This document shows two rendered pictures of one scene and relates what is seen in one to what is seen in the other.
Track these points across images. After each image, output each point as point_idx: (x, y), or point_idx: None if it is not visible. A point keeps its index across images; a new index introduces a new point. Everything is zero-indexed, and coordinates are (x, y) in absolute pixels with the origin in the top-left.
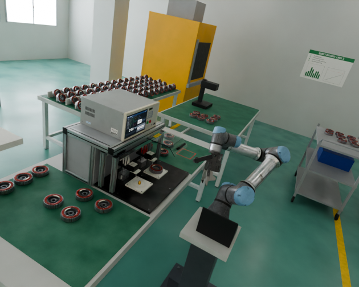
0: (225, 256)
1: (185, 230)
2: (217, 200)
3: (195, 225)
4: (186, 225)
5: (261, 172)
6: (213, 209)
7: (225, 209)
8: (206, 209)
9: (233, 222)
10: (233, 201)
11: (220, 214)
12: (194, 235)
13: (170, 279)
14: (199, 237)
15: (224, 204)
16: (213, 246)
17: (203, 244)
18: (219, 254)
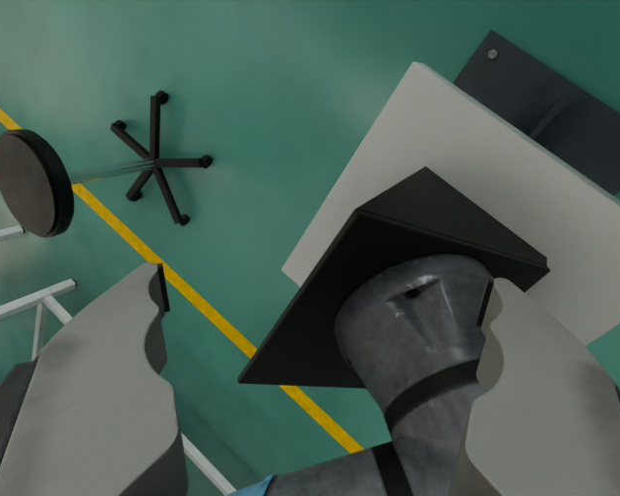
0: (285, 264)
1: (422, 97)
2: (436, 374)
3: (467, 171)
4: (474, 112)
5: None
6: (373, 301)
7: (368, 390)
8: (338, 234)
9: (247, 366)
10: (298, 469)
11: (339, 325)
12: (390, 151)
13: (554, 107)
14: (379, 178)
15: (387, 408)
16: (329, 232)
17: (335, 184)
18: (296, 245)
